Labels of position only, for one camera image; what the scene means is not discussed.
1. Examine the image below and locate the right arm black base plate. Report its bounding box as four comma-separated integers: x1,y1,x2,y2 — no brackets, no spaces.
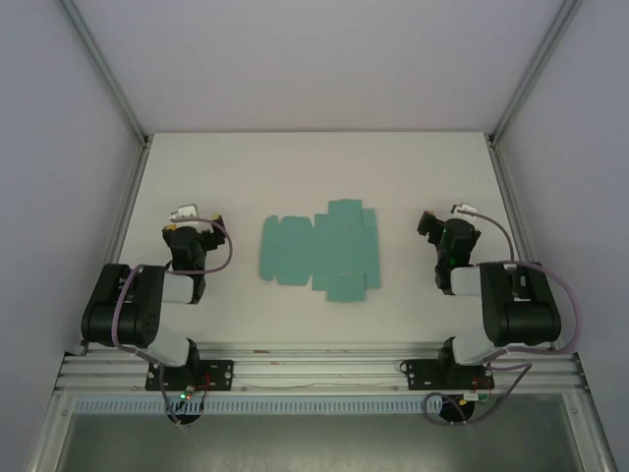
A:
399,358,495,392

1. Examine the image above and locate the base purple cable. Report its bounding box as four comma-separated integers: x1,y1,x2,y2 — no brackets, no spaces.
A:
424,361,535,427
159,363,189,427

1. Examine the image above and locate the grey metal sheet panel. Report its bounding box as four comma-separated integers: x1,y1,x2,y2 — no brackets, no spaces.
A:
51,411,584,472

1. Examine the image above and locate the aluminium frame post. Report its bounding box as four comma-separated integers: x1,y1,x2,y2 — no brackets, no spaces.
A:
61,0,150,144
487,0,586,144

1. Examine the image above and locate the black cable grommet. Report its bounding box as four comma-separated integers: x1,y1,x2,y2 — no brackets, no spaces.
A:
166,410,202,427
438,394,477,426

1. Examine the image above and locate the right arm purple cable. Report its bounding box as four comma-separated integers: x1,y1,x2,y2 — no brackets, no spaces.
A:
471,209,582,370

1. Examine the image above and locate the aluminium table side rail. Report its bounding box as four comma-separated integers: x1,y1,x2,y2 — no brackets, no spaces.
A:
486,140,584,355
78,140,152,356

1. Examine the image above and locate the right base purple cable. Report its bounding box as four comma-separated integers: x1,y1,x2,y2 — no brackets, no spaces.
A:
424,361,535,427

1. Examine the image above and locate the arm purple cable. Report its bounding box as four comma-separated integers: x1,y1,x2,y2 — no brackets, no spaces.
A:
110,218,235,368
471,209,582,370

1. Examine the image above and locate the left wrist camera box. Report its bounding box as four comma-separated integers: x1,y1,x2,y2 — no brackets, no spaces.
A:
169,203,201,222

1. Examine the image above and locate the teal cardboard box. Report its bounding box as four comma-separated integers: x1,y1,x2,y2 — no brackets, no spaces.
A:
257,198,382,304

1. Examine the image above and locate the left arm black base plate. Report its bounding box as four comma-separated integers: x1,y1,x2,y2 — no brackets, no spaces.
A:
145,359,235,392

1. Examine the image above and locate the slotted grey cable duct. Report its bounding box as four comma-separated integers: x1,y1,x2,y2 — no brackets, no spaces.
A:
72,396,492,415

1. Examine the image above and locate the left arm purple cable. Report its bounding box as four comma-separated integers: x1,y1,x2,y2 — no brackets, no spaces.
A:
110,218,235,368

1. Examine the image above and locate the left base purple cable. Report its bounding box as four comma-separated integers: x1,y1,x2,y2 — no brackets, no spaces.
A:
159,363,189,427

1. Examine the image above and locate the long aluminium mounting rail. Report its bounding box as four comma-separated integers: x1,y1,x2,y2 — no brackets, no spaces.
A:
52,342,590,395

